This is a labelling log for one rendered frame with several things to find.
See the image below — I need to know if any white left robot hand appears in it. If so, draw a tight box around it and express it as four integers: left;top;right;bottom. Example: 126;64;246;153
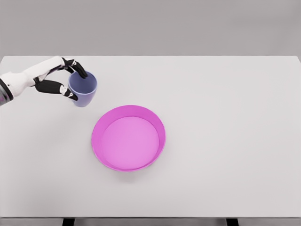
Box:
24;56;88;101

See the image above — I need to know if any blue-purple cup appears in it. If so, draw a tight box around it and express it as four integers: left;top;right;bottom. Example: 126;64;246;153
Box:
68;72;98;108

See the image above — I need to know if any pink round plate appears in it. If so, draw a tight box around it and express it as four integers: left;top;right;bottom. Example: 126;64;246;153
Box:
91;105;167;172

